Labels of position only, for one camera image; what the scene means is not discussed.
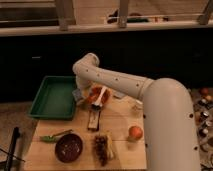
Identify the green plastic tray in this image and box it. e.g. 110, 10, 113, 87
29, 76, 76, 120

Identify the green spoon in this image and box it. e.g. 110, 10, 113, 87
40, 129, 72, 143

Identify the wooden railing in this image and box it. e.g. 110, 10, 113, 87
0, 0, 213, 36

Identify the dark brown bowl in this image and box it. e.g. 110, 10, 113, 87
55, 134, 83, 163

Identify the black tripod leg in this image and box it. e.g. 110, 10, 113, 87
4, 127, 20, 171

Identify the red apple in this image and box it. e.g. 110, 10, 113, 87
129, 126, 143, 141

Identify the dark rectangular block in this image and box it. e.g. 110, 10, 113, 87
87, 111, 100, 131

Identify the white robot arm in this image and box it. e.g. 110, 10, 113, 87
72, 53, 201, 171

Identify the orange plate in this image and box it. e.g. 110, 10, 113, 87
87, 86, 110, 106

